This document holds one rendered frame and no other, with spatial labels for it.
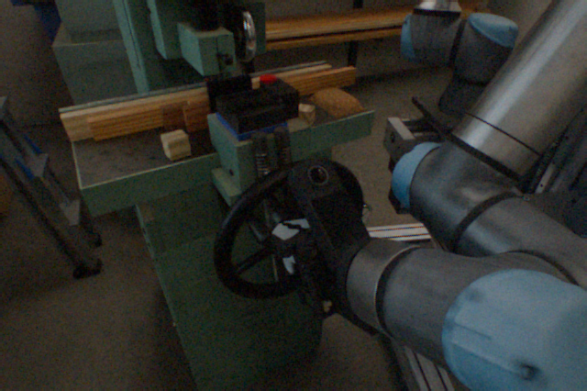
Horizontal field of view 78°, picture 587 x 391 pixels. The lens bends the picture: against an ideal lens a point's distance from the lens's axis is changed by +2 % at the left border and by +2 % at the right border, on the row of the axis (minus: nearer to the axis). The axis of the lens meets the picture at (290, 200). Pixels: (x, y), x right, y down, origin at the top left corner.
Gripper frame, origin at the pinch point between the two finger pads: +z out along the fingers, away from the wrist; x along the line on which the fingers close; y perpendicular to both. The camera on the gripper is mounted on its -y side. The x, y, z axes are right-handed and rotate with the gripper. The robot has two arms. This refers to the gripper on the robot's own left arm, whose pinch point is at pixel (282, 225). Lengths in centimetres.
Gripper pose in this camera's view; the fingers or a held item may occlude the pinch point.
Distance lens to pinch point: 49.7
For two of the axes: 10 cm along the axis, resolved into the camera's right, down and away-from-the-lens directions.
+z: -4.2, -0.7, 9.0
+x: 8.7, -3.1, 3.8
